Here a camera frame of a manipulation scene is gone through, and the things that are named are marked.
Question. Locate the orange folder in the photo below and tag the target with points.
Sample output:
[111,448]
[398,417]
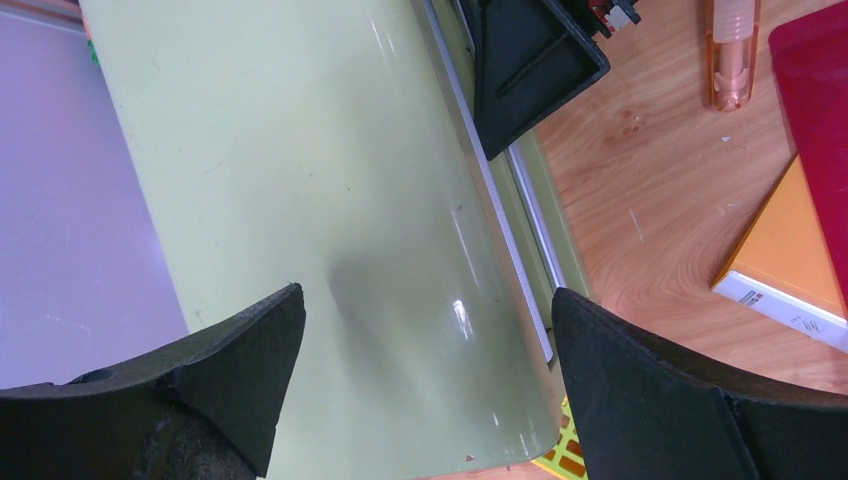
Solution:
[782,269]

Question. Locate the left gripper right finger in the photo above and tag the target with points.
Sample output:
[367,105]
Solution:
[648,408]

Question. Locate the red folder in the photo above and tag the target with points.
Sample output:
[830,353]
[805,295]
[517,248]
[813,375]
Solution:
[809,58]

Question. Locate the yellow grid box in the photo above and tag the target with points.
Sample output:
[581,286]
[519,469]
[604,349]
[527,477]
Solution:
[565,460]

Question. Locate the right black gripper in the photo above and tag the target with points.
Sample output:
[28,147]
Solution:
[532,57]

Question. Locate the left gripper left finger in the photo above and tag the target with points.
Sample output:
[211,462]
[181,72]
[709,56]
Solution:
[203,407]

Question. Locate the green drawer cabinet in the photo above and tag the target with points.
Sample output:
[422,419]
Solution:
[331,144]

